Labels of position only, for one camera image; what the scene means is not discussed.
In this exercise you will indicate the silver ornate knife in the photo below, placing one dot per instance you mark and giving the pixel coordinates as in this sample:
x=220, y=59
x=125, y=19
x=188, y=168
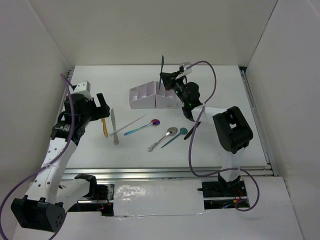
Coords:
x=113, y=121

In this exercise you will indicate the gold knife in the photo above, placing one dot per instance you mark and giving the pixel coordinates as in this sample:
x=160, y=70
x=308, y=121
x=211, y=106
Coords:
x=104, y=127

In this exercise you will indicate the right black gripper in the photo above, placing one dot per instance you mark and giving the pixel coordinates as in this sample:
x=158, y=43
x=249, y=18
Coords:
x=169, y=79

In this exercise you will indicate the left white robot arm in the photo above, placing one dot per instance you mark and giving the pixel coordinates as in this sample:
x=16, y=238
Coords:
x=46, y=203

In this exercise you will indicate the white right utensil organizer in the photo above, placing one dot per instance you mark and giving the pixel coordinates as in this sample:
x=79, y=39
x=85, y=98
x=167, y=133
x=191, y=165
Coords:
x=166, y=99

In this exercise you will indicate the silver ornate spoon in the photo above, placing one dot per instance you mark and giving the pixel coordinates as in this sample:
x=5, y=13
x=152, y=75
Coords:
x=170, y=132

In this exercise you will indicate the iridescent rainbow spoon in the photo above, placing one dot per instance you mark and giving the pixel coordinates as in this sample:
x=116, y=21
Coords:
x=153, y=122

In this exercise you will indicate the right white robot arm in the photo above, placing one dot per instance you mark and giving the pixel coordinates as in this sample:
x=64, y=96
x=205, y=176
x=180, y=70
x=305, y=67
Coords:
x=233, y=131

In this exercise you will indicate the aluminium front rail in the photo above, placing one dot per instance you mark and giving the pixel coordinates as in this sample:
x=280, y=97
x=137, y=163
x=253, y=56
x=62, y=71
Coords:
x=154, y=173

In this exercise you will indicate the teal spoon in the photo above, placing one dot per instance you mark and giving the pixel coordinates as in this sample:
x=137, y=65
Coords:
x=182, y=131

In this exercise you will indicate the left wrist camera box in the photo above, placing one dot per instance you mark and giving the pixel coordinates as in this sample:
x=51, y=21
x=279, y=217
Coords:
x=83, y=86

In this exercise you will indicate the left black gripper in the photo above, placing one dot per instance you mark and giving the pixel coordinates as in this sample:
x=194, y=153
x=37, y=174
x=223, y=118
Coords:
x=100, y=112

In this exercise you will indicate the black knife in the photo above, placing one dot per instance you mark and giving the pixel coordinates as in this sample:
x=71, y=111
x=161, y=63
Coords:
x=191, y=131

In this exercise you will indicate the white chopstick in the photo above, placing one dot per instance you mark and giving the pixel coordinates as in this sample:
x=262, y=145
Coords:
x=120, y=129

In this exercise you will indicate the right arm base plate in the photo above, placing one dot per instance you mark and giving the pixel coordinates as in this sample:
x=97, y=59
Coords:
x=213, y=190

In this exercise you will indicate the white left utensil organizer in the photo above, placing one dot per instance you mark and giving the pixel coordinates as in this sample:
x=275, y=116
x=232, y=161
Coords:
x=143, y=96

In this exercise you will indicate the white cover plate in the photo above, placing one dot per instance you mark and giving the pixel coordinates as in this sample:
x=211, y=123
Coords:
x=158, y=198

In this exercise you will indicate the white utensil organizer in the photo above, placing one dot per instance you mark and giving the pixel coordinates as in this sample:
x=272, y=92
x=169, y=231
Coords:
x=166, y=99
x=143, y=96

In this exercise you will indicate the teal knife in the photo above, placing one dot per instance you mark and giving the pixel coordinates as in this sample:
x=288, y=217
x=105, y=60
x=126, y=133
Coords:
x=161, y=70

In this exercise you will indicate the aluminium rail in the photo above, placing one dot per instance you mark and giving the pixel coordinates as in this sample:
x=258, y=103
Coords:
x=154, y=173
x=261, y=133

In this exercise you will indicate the aluminium right rail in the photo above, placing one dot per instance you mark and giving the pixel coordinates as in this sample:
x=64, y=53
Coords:
x=261, y=133

